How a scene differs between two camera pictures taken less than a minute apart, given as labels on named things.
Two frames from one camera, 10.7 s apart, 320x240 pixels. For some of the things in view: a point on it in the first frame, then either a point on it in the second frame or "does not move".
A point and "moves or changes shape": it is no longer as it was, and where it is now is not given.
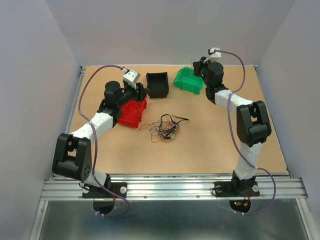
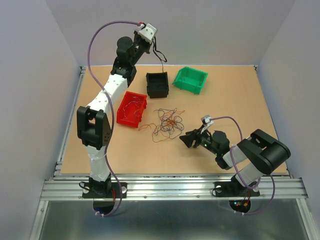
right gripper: (199, 64) -> (188, 139)
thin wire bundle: (166, 129) moves or changes shape
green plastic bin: (186, 79) does not move
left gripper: (142, 92) -> (136, 36)
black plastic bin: (157, 84) does not move
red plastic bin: (131, 112) does not move
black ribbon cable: (166, 137) -> (154, 49)
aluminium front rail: (280, 186) does not move
